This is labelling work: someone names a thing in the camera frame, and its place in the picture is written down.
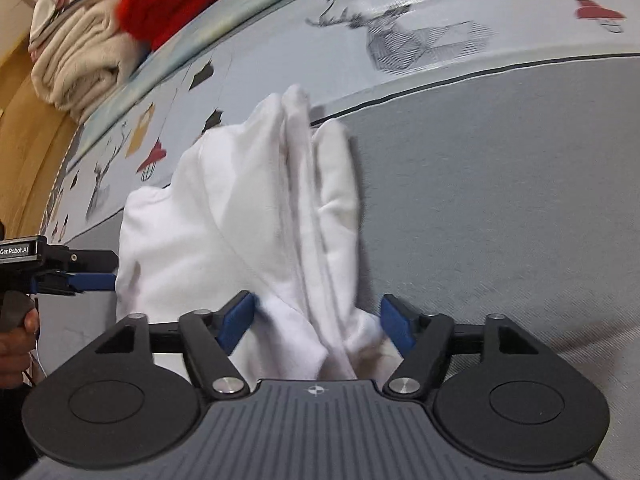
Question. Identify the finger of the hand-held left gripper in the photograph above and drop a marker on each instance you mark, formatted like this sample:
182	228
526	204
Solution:
95	282
95	261

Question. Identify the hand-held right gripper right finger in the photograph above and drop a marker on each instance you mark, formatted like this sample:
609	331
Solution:
398	322

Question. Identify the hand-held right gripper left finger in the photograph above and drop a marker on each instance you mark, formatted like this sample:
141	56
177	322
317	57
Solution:
237	321

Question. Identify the white long-sleeve shirt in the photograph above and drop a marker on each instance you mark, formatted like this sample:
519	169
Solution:
225	210

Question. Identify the person's left hand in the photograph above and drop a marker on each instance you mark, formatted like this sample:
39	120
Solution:
15	350

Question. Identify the cream folded blanket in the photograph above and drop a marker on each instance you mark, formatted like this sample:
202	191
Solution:
85	65

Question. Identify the pink and white cloth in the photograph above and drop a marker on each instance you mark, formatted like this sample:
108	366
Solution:
47	10

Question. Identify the light blue quilt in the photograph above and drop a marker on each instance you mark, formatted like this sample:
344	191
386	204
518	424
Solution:
240	15

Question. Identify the wooden bed frame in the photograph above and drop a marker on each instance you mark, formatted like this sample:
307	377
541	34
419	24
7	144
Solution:
20	160

